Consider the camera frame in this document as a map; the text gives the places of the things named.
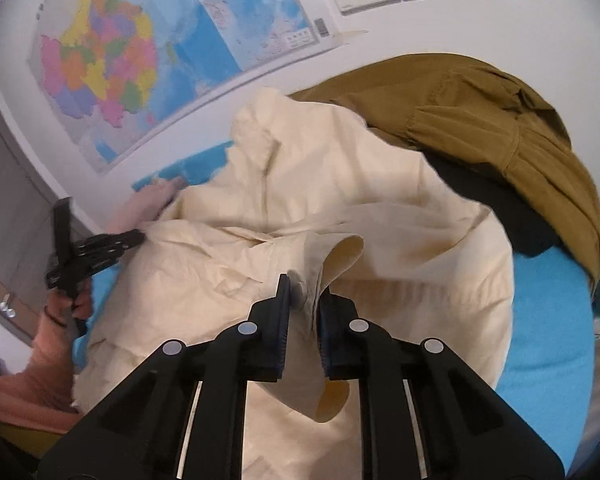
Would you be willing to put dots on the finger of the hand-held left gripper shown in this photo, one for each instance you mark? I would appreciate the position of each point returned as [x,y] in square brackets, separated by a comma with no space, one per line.
[112,246]

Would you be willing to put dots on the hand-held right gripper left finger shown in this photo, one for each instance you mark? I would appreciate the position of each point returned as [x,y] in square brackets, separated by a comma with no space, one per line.
[282,330]

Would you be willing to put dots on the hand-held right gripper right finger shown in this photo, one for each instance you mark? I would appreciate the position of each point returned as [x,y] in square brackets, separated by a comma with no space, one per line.
[330,345]

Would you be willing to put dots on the cream jacket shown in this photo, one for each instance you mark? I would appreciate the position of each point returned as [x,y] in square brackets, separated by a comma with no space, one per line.
[355,200]

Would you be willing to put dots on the person's left forearm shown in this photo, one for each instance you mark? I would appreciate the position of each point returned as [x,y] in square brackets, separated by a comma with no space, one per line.
[40,375]

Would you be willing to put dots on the person's left hand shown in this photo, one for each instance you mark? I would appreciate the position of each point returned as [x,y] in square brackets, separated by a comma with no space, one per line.
[82,305]

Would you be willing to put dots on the grey door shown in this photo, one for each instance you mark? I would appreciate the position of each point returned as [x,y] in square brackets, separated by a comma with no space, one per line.
[10,185]

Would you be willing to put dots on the yellow cloth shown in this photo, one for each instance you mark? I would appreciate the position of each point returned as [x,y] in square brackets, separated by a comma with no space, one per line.
[25,435]

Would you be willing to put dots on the blue floral bed sheet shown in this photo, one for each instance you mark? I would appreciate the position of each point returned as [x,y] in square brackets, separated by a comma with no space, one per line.
[544,335]

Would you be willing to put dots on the black garment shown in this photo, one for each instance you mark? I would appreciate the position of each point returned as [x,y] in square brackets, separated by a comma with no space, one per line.
[504,210]

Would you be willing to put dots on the olive brown garment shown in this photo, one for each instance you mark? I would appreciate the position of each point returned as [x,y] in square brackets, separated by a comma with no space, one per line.
[479,110]

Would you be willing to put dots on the colourful wall map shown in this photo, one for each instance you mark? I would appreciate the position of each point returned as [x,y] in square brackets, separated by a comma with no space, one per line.
[130,60]

